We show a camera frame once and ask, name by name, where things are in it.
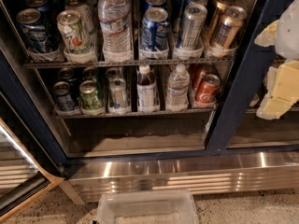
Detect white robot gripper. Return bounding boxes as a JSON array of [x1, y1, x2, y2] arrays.
[[254, 0, 299, 120]]

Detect front gold can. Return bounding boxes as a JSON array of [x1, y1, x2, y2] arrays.
[[209, 6, 247, 49]]

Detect coca cola can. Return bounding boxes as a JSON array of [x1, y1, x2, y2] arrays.
[[195, 74, 221, 104], [192, 63, 216, 91]]

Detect front coca cola can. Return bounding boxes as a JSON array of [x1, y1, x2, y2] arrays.
[[195, 74, 221, 104]]

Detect front red bull can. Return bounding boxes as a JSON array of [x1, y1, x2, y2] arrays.
[[176, 4, 207, 50]]

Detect lower shelf water bottle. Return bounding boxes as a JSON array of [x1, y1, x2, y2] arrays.
[[166, 63, 190, 111]]

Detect shelf water bottle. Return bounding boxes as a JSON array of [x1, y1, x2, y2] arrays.
[[98, 0, 133, 62], [166, 63, 190, 111]]

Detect front pepsi can centre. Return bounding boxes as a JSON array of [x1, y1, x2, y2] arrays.
[[141, 7, 168, 52]]

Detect pepsi can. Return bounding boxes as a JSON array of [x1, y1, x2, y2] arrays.
[[141, 7, 168, 52], [143, 0, 166, 11]]

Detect lower silver slim can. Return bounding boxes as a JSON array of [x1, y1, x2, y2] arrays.
[[109, 78, 128, 109]]

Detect top shelf water bottle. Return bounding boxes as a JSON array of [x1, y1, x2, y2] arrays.
[[98, 0, 133, 62]]

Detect front green white can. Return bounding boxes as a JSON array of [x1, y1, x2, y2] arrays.
[[57, 9, 93, 54]]

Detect green white can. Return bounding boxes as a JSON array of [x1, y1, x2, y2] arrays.
[[57, 9, 93, 54], [65, 0, 96, 35]]

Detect blue can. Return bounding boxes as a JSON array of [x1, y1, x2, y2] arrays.
[[25, 0, 57, 33], [16, 8, 51, 53], [58, 67, 78, 88], [52, 81, 78, 111]]

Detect stainless steel fridge base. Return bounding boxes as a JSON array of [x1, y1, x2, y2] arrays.
[[60, 151, 299, 205]]

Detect front blue can left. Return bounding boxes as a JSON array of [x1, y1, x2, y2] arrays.
[[16, 8, 51, 53]]

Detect open glass fridge door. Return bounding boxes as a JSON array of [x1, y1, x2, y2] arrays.
[[0, 118, 64, 224]]

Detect dark drink bottle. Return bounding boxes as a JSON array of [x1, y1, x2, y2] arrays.
[[137, 65, 158, 112]]

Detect clear plastic bin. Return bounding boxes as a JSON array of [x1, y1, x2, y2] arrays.
[[96, 189, 199, 224]]

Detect top wire shelf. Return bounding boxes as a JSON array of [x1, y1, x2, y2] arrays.
[[23, 58, 234, 69]]

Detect wire shelf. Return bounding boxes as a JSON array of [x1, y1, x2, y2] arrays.
[[23, 58, 234, 69], [52, 108, 214, 119]]

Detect lower wire shelf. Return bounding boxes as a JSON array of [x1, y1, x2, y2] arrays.
[[52, 108, 214, 119]]

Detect dark blue fridge frame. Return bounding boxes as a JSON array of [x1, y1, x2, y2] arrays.
[[1, 0, 298, 170]]

